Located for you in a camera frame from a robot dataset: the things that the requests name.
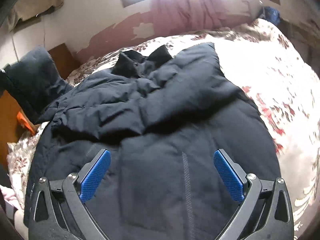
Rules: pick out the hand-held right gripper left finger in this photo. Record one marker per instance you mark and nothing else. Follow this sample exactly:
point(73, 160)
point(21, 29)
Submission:
point(96, 175)

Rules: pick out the pink cloth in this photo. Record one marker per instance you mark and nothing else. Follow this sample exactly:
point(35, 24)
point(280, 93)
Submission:
point(10, 197)

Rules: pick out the orange object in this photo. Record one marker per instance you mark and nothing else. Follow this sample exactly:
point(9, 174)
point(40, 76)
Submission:
point(25, 123)

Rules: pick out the floral bedspread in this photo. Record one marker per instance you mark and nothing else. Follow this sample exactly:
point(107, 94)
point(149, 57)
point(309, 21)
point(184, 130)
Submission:
point(275, 80)

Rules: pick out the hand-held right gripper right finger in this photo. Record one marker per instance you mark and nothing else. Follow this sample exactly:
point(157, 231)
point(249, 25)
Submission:
point(228, 175)

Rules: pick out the black puffer jacket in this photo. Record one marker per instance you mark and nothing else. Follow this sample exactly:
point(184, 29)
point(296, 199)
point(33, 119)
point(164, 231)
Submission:
point(162, 105)

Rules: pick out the pink curtain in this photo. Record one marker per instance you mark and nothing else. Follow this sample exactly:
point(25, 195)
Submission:
point(187, 7)

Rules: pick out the beige covered air conditioner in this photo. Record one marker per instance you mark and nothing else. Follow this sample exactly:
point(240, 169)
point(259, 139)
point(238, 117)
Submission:
point(32, 6)

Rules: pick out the blue bag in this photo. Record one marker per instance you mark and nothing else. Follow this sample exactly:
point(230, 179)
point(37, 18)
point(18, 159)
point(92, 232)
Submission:
point(271, 13)

